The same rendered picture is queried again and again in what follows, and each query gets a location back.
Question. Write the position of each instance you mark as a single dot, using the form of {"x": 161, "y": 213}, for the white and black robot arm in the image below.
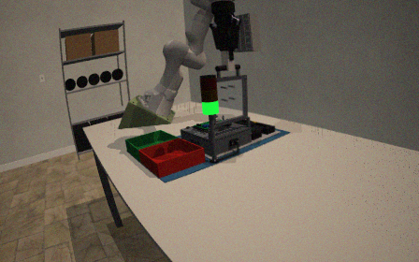
{"x": 160, "y": 99}

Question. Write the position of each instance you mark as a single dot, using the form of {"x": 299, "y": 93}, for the green bin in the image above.
{"x": 140, "y": 142}

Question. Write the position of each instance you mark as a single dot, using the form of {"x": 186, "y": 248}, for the red open-top bin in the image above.
{"x": 156, "y": 157}

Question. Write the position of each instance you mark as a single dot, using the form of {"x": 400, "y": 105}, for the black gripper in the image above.
{"x": 223, "y": 15}

